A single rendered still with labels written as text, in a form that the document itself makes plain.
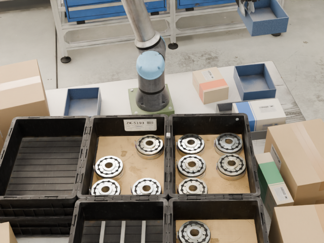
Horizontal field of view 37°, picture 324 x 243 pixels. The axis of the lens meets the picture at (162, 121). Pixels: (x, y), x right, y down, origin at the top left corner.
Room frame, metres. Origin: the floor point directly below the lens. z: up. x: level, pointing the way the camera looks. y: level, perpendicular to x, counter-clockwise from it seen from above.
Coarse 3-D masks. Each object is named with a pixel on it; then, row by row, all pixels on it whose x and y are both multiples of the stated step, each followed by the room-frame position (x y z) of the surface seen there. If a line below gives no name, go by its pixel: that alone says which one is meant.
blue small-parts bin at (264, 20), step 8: (264, 0) 1.88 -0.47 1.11; (272, 0) 1.86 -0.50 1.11; (256, 8) 1.88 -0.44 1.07; (264, 8) 1.88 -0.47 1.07; (272, 8) 1.85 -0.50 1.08; (280, 8) 1.78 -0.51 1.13; (240, 16) 1.82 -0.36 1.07; (248, 16) 1.73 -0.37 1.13; (256, 16) 1.81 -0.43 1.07; (264, 16) 1.81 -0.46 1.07; (272, 16) 1.81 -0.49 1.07; (280, 16) 1.76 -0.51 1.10; (288, 16) 1.70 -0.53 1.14; (248, 24) 1.72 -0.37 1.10; (256, 24) 1.67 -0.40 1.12; (264, 24) 1.68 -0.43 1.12; (272, 24) 1.68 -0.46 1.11; (280, 24) 1.69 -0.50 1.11; (256, 32) 1.67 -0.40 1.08; (264, 32) 1.68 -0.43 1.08; (272, 32) 1.68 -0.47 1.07; (280, 32) 1.69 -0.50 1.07
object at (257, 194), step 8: (248, 120) 1.32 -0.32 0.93; (248, 128) 1.28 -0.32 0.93; (248, 136) 1.24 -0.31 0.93; (168, 144) 1.22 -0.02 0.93; (248, 144) 1.20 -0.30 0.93; (168, 152) 1.18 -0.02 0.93; (168, 160) 1.14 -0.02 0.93; (168, 168) 1.10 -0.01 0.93; (168, 176) 1.07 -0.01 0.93; (256, 176) 1.05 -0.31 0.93; (168, 184) 1.03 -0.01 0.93; (256, 184) 1.02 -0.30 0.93; (168, 192) 1.00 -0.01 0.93; (256, 192) 0.98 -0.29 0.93
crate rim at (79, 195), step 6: (144, 114) 1.38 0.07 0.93; (150, 114) 1.38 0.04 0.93; (156, 114) 1.38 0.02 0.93; (162, 114) 1.38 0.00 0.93; (90, 120) 1.37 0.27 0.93; (168, 120) 1.35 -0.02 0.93; (90, 126) 1.33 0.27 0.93; (168, 126) 1.32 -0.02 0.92; (90, 132) 1.31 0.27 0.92; (168, 132) 1.29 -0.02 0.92; (90, 138) 1.27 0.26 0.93; (84, 150) 1.21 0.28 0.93; (84, 156) 1.18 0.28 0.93; (84, 162) 1.15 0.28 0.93; (84, 168) 1.12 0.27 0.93; (84, 174) 1.10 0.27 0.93; (78, 186) 1.05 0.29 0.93; (78, 192) 1.02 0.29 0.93; (78, 198) 1.00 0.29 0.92; (84, 198) 0.99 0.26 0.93; (90, 198) 0.99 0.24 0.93; (96, 198) 0.99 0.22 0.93; (102, 198) 0.99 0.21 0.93; (108, 198) 0.99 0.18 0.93; (114, 198) 0.99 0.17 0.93
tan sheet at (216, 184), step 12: (180, 156) 1.25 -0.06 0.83; (204, 156) 1.24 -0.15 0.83; (216, 156) 1.24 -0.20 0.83; (180, 180) 1.13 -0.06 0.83; (204, 180) 1.13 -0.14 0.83; (216, 180) 1.12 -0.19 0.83; (228, 180) 1.12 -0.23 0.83; (240, 180) 1.12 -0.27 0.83; (216, 192) 1.07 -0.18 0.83; (228, 192) 1.07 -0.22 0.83; (240, 192) 1.06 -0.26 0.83
